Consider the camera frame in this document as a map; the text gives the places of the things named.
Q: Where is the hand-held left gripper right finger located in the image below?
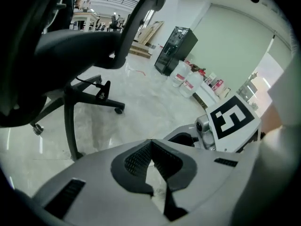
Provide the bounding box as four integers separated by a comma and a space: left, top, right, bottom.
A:
151, 139, 197, 222

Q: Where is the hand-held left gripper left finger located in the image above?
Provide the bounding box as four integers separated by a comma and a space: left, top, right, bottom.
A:
111, 139, 154, 195

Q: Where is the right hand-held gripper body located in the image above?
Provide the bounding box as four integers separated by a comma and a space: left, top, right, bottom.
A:
164, 95, 262, 153

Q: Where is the person's right forearm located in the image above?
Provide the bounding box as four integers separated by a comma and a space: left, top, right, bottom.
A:
260, 102, 284, 140

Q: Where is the red and white box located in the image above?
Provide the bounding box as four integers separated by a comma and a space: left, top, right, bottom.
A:
204, 72, 224, 91

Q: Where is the clear water jug red label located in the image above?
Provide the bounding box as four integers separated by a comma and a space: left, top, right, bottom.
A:
179, 69, 205, 98
169, 60, 190, 88

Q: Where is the black glass-door cabinet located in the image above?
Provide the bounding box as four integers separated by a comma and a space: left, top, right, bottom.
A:
154, 26, 199, 77

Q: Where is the low wooden pallet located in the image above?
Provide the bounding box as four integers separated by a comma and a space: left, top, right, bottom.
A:
128, 40, 153, 59

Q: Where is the leaning wooden board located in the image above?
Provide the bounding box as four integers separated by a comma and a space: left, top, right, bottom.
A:
138, 20, 165, 46

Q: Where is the black background office chair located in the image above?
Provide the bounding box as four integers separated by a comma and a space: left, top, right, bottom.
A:
108, 14, 125, 32

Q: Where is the white table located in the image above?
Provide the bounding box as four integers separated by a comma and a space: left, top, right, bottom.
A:
71, 10, 98, 32

